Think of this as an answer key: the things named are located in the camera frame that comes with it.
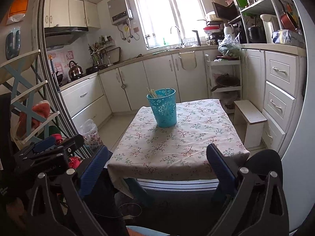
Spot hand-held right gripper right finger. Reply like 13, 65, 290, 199
204, 143, 289, 236

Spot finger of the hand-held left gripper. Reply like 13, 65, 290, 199
32, 136, 57, 153

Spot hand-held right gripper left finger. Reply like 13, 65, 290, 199
15, 147, 113, 236

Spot teal perforated plastic basket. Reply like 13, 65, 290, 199
147, 88, 178, 128

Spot orange plush slipper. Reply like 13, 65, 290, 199
18, 100, 51, 128

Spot trash bin with floral bag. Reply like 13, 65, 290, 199
79, 119, 104, 150

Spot white stove drawer cabinet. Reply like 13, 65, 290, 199
60, 75, 112, 131

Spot floral tablecloth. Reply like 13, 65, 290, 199
107, 99, 250, 190

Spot white wooden stool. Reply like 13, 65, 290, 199
233, 100, 267, 149

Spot black wok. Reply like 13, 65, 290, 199
52, 71, 65, 85

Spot white refrigerator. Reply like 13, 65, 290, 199
281, 0, 315, 234

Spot steel kettle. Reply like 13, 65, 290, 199
68, 60, 84, 79

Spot white and blue rack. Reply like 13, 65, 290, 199
0, 50, 61, 148

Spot black frying pan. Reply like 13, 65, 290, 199
86, 64, 107, 74

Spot dark pan on cart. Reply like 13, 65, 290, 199
211, 74, 240, 91

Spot white drawer unit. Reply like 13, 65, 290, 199
240, 49, 301, 158

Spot white rolling cart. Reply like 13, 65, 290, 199
205, 54, 243, 109

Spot leaning cutting board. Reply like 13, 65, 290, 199
108, 47, 121, 65

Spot black range hood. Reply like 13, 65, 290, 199
44, 27, 89, 48

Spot white door-hung bin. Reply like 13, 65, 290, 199
178, 51, 197, 70

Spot white sink base cabinets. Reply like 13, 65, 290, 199
98, 49, 209, 111

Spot bag of green vegetables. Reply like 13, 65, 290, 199
218, 35, 242, 57

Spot beige countertop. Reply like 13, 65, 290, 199
59, 43, 307, 89

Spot cream cabinets beside hood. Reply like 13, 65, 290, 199
44, 0, 101, 29

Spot chrome sink faucet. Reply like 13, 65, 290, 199
170, 26, 185, 48

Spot white thermos jug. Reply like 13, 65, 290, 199
223, 23, 233, 38

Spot steel rice cooker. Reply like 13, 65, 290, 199
247, 25, 262, 43

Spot orange sticker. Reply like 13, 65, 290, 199
8, 0, 29, 21

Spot red basin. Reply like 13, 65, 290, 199
203, 24, 222, 33

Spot blue packet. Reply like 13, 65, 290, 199
272, 29, 296, 45

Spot white electric water boiler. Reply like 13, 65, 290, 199
260, 14, 281, 43

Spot grey gas water heater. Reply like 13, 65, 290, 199
107, 0, 133, 26

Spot black microwave oven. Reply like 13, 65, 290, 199
212, 2, 240, 21

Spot red pot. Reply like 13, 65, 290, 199
281, 12, 298, 31

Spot white shelf rack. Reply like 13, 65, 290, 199
236, 0, 299, 45

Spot kitchen window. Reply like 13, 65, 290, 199
132, 0, 209, 50

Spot sliding door frame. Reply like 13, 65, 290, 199
37, 0, 86, 153

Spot pink patterned wall sticker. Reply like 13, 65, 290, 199
49, 50, 74, 74

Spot dark wall hook holder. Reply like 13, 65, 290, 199
5, 29, 21, 57

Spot wall utensil rack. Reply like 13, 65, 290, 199
88, 36, 116, 57

